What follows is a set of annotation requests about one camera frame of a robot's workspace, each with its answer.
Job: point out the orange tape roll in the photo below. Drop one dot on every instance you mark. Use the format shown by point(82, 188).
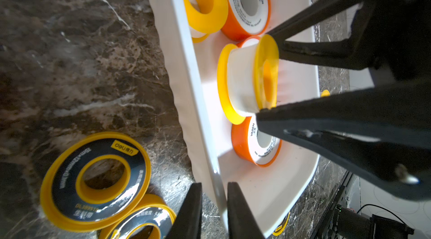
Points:
point(251, 41)
point(246, 18)

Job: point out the orange tape roll mid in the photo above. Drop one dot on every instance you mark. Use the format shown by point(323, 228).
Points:
point(253, 145)

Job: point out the white plastic storage box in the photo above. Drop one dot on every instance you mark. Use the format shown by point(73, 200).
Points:
point(270, 192)

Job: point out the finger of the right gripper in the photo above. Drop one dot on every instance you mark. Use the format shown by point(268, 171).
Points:
point(381, 134)
point(337, 27)

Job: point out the yellow black flat roll lower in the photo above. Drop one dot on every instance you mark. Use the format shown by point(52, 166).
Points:
point(151, 211)

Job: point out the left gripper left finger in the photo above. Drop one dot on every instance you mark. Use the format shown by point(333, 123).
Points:
point(188, 222)

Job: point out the yellow tape roll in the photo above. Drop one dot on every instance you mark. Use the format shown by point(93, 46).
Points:
point(325, 93)
point(205, 17)
point(247, 79)

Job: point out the yellow black flat roll upper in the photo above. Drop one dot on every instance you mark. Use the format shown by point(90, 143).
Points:
point(95, 182)

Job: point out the yellow black flat roll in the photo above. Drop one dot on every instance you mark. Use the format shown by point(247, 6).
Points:
point(95, 182)
point(151, 211)

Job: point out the yellow black roll lower centre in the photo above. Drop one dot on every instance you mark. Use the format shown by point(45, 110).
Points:
point(282, 226)

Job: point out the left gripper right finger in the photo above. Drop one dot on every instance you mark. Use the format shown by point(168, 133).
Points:
point(242, 224)

